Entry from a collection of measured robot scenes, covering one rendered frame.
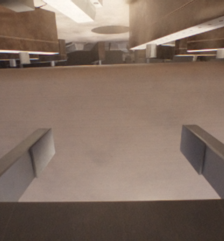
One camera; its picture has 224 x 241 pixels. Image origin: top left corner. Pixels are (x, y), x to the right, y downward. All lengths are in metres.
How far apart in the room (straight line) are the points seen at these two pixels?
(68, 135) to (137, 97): 0.12
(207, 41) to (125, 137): 2.11
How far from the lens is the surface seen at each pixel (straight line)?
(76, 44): 3.87
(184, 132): 0.16
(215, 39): 2.31
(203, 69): 0.29
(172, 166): 0.31
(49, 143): 0.16
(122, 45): 4.03
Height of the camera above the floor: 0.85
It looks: 17 degrees up
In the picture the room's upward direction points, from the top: 178 degrees clockwise
